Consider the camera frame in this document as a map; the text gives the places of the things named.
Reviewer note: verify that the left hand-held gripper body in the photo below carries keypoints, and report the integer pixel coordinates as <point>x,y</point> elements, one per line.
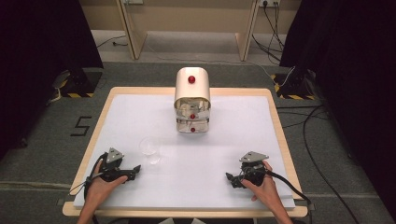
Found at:
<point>112,169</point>

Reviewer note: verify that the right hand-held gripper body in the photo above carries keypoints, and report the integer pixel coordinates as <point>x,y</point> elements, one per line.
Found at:
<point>253,169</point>

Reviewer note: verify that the person's left hand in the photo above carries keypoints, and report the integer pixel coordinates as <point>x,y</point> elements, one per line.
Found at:
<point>101,188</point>

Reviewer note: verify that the person's right hand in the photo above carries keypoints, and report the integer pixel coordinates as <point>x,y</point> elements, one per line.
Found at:
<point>264,193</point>

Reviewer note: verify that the clear glass cup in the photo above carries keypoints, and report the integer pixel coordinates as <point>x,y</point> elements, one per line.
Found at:
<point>150,149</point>

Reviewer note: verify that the white table mat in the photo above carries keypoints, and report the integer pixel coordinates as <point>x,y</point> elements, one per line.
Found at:
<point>193,174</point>

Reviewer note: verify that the wooden table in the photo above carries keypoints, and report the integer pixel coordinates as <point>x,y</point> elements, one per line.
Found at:
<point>99,115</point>

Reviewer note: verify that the white drawer with red knob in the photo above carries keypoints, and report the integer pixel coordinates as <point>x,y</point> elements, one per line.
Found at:
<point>192,128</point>
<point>192,116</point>

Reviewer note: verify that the stand base with striped tape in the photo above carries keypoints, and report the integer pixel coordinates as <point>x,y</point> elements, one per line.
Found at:
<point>292,88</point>
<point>79,84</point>

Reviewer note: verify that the white cabinet with red knobs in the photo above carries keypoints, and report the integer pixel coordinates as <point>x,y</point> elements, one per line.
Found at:
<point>192,90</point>

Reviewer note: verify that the black curtain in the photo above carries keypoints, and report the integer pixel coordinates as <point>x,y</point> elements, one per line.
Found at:
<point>351,77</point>
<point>40,62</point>

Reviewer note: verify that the wooden desk leg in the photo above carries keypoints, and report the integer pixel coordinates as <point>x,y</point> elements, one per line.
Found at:
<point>246,34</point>
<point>134,31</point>

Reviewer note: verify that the white wall socket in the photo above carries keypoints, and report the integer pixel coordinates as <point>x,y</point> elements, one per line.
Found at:
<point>133,1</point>
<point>269,2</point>

